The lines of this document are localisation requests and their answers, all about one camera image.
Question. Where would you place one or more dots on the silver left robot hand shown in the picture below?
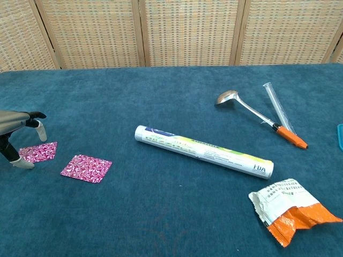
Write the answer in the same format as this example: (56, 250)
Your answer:
(10, 121)

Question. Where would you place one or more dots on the pink patterned card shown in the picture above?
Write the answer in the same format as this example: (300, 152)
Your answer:
(85, 168)
(40, 152)

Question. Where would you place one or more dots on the woven folding screen panel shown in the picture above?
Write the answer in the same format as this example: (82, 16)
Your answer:
(289, 32)
(190, 32)
(338, 54)
(91, 32)
(18, 34)

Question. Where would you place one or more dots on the teal table cloth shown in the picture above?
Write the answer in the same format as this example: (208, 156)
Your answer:
(150, 208)

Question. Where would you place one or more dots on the white printed cylinder tube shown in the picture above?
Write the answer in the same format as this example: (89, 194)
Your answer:
(203, 151)

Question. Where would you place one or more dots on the clear plastic tube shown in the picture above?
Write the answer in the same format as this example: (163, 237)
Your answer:
(276, 104)

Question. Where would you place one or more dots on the white orange snack wrapper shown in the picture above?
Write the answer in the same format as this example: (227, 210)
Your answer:
(284, 206)

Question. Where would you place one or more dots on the teal plastic container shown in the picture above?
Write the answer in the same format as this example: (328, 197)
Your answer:
(340, 136)

